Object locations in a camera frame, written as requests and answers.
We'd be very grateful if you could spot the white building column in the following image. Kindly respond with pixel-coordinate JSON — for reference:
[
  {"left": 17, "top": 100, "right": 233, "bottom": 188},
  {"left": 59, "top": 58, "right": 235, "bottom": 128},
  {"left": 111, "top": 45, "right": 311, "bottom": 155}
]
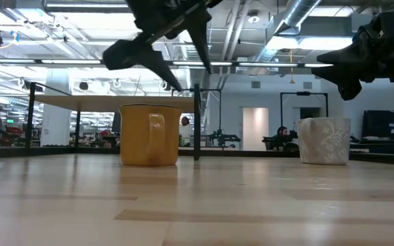
[{"left": 40, "top": 68, "right": 73, "bottom": 148}]

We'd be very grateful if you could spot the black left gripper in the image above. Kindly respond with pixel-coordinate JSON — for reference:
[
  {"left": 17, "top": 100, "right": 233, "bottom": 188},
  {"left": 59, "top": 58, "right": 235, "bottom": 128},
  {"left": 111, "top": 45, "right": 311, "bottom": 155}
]
[{"left": 102, "top": 0, "right": 224, "bottom": 93}]

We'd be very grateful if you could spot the silver ventilation duct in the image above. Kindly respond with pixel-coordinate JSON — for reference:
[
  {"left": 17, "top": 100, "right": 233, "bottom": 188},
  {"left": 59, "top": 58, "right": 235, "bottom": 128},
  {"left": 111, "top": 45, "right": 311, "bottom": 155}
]
[{"left": 247, "top": 0, "right": 323, "bottom": 77}]

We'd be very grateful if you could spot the background black rig frame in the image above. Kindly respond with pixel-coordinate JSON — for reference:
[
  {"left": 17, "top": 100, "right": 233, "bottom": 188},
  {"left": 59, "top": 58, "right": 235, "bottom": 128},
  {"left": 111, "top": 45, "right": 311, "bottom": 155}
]
[{"left": 279, "top": 91, "right": 330, "bottom": 119}]

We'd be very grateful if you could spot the black equipment cabinet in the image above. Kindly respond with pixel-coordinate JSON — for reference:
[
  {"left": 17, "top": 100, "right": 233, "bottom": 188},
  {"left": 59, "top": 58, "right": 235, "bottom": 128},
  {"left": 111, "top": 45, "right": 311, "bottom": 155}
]
[{"left": 361, "top": 109, "right": 394, "bottom": 143}]

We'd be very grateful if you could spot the yellow enamel mug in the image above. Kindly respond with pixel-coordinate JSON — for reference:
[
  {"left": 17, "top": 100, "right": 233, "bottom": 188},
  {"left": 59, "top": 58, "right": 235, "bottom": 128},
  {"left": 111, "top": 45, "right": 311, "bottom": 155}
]
[{"left": 118, "top": 103, "right": 183, "bottom": 167}]

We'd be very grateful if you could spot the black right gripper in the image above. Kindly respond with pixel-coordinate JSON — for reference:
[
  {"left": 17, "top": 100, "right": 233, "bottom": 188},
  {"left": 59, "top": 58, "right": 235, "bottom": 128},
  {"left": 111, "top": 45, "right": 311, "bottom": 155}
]
[{"left": 311, "top": 1, "right": 394, "bottom": 101}]

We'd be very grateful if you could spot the wooden shelf with black frame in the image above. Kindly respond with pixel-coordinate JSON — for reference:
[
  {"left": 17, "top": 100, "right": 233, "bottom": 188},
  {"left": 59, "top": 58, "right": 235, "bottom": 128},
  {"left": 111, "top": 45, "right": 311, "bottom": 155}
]
[{"left": 24, "top": 81, "right": 203, "bottom": 161}]

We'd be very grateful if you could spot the long ceiling light strip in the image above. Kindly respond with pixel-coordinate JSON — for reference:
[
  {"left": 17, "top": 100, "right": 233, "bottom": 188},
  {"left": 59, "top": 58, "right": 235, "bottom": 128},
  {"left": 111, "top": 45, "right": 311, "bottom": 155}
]
[
  {"left": 0, "top": 58, "right": 103, "bottom": 66},
  {"left": 168, "top": 61, "right": 334, "bottom": 68}
]

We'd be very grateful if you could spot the black aluminium rig frame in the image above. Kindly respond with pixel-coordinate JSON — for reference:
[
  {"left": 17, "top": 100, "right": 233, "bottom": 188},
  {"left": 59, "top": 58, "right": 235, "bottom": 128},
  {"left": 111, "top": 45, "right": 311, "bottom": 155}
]
[{"left": 0, "top": 145, "right": 394, "bottom": 167}]

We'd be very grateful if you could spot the white patterned mug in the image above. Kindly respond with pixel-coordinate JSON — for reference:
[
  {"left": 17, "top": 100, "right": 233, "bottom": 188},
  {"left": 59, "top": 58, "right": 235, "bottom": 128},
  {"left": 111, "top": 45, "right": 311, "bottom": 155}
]
[{"left": 297, "top": 117, "right": 352, "bottom": 166}]

